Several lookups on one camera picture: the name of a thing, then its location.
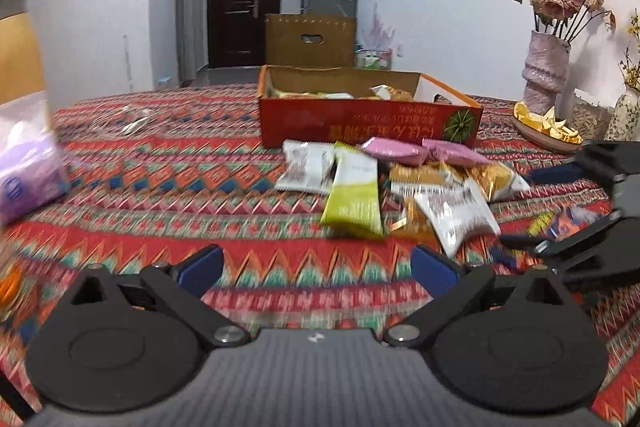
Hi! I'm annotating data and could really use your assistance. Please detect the plate of gold wrappers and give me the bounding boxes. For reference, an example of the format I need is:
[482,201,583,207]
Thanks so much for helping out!
[512,101,582,154]

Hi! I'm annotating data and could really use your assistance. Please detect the green white snack packet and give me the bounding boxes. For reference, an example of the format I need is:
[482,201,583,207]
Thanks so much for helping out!
[320,142,385,239]

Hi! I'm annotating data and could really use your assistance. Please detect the red cardboard snack box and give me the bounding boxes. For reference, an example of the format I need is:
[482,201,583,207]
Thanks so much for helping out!
[257,65,483,148]

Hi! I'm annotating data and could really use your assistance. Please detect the white pumpkin seed crisp packet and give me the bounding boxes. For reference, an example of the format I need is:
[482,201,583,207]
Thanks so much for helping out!
[414,180,500,258]

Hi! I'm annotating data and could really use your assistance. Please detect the pink textured vase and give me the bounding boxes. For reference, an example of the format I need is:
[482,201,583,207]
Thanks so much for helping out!
[522,30,572,115]

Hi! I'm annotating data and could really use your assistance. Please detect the orange red snack packet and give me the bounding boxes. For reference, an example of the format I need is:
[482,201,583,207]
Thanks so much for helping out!
[526,206,601,241]

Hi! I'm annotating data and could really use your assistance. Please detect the pink snack packet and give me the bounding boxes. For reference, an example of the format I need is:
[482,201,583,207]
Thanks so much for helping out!
[422,139,490,167]
[358,138,427,167]

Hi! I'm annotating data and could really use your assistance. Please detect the clear plastic wrapper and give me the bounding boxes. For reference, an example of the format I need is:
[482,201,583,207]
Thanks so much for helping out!
[91,104,154,139]

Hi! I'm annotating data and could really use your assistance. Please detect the brown wooden chair back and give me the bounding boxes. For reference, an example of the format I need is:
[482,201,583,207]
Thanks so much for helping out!
[266,14,357,68]

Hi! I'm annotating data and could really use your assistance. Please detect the yellow flower branches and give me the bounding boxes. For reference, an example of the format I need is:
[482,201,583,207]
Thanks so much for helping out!
[618,11,640,92]

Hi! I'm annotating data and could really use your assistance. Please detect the purple plastic bag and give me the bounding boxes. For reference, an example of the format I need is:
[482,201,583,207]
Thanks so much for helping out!
[0,91,70,227]

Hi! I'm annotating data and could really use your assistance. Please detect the yellow wooden cabinet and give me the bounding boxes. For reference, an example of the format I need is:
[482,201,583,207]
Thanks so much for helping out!
[0,0,46,103]

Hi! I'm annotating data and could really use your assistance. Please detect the glass jar of seeds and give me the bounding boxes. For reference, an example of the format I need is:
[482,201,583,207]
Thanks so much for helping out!
[570,89,613,140]

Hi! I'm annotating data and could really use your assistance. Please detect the wire basket of items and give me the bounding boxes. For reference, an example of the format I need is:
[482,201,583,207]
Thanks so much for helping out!
[355,49,393,70]

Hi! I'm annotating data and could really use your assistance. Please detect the white gold snack packet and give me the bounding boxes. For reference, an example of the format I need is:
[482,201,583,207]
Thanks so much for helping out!
[465,161,530,202]

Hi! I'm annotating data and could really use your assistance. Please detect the speckled white vase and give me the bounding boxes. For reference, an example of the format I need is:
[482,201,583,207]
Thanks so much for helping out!
[604,87,640,141]

